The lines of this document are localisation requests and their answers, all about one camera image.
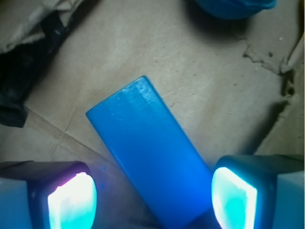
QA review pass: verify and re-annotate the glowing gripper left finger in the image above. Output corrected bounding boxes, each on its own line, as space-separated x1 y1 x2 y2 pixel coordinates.
0 161 97 229

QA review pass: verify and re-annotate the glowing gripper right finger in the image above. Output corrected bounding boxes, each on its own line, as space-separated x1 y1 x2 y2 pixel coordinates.
212 155 305 229

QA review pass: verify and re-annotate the blue rectangular block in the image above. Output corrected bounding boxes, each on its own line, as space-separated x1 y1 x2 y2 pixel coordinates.
86 76 212 229

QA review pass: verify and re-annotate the blue dimpled ball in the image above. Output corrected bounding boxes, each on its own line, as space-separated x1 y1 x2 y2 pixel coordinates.
195 0 277 20

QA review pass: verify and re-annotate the brown paper bag bin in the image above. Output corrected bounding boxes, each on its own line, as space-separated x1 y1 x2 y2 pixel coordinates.
0 0 304 229

